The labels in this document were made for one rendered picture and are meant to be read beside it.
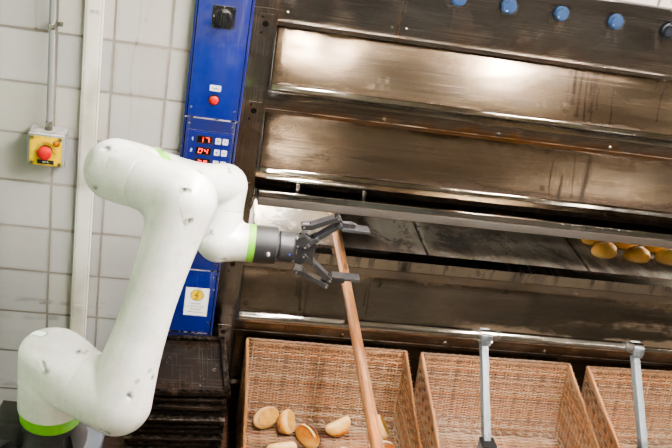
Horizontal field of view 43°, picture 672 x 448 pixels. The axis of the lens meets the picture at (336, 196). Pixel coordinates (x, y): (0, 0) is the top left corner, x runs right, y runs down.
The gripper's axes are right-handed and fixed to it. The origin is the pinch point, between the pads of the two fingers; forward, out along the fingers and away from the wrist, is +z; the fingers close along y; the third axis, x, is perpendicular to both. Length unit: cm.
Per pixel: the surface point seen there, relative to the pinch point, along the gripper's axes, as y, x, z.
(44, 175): 14, -54, -86
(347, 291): 28.3, -28.5, 5.0
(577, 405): 71, -39, 94
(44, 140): 0, -47, -85
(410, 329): 32.3, -17.8, 23.0
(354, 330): 28.4, -8.9, 4.9
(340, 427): 85, -36, 14
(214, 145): -3, -51, -38
